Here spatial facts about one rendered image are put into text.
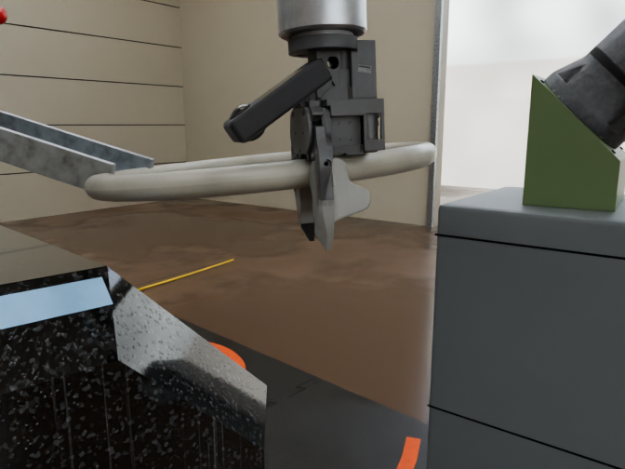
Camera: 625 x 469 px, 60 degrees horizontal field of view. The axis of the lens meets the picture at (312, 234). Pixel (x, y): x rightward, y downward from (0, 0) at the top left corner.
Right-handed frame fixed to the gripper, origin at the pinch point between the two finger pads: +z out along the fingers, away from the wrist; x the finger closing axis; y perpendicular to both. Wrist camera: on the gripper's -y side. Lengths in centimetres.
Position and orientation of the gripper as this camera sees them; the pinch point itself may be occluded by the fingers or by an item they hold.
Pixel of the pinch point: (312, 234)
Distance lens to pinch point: 58.4
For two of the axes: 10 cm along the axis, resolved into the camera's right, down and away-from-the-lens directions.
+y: 9.5, -1.0, 2.9
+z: 0.5, 9.8, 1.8
